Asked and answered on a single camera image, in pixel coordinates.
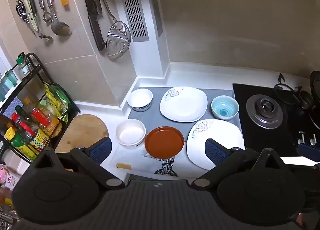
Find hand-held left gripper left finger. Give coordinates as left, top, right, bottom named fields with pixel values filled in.
left=30, top=136, right=125, bottom=188

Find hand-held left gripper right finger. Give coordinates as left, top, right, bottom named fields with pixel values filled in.
left=191, top=138, right=292, bottom=188

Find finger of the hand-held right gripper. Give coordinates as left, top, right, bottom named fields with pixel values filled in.
left=297, top=142, right=320, bottom=157

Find white square floral plate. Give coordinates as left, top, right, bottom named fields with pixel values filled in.
left=159, top=87, right=208, bottom=122
left=186, top=119, right=245, bottom=170

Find plain white bowl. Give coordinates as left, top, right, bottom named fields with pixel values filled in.
left=115, top=119, right=147, bottom=148

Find blue swirl bowl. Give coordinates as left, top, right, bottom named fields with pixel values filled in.
left=211, top=95, right=240, bottom=121

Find brown round plate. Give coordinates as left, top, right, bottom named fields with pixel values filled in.
left=144, top=126, right=185, bottom=158

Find white bowl with blue pattern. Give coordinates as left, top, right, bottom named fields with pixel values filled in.
left=127, top=88, right=153, bottom=112

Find person's right hand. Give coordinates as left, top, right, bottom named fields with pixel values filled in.
left=296, top=213, right=309, bottom=229

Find white paper sheet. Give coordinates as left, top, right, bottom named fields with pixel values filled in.
left=279, top=156, right=318, bottom=168

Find round wooden cutting board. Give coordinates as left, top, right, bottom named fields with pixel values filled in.
left=54, top=114, right=109, bottom=154

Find white printed mat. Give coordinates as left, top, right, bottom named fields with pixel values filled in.
left=110, top=142, right=198, bottom=178

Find black glass gas stove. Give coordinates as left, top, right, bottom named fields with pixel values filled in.
left=232, top=83, right=320, bottom=157

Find dark wok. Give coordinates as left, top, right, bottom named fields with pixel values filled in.
left=309, top=70, right=320, bottom=130

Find steel stove burner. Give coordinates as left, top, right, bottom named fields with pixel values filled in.
left=246, top=94, right=284, bottom=129

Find grey mat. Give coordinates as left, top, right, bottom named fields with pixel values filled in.
left=127, top=87, right=244, bottom=145

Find black pan support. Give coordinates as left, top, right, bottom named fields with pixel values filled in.
left=273, top=73, right=304, bottom=106

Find yellow green snack bags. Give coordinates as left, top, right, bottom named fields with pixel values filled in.
left=44, top=83, right=73, bottom=123

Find red liquid bottle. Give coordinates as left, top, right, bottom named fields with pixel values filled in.
left=31, top=108, right=53, bottom=130

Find red cap sauce bottle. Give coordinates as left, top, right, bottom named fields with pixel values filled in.
left=11, top=113, right=39, bottom=140

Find yellow cap green bottle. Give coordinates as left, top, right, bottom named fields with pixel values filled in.
left=4, top=127, right=38, bottom=162

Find dark green cap bottle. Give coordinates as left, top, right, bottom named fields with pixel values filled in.
left=14, top=105, right=32, bottom=123

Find pink package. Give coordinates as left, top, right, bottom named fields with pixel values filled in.
left=0, top=166, right=23, bottom=191

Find teal cup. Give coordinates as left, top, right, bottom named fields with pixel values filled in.
left=0, top=70, right=18, bottom=89

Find green cap spice jar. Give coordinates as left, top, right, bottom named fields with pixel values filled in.
left=16, top=55, right=32, bottom=75

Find steel ladle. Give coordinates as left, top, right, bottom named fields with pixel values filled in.
left=41, top=0, right=72, bottom=37

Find grey vent grille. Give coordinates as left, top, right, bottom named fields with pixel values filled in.
left=117, top=0, right=150, bottom=43

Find narrow grey vent strip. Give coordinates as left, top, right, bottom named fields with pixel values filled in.
left=146, top=0, right=164, bottom=39

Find steel can opener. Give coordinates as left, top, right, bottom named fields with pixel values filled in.
left=34, top=0, right=53, bottom=40

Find black wire rack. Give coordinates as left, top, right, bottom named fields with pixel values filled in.
left=0, top=52, right=81, bottom=164

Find steel wire strainer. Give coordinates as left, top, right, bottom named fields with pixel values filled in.
left=90, top=0, right=132, bottom=60

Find black handled cleaver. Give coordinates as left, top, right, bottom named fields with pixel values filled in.
left=78, top=0, right=107, bottom=51

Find green handled peeler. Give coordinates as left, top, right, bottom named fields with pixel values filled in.
left=22, top=0, right=40, bottom=36

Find black handled scissors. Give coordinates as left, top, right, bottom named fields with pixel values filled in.
left=15, top=0, right=30, bottom=24

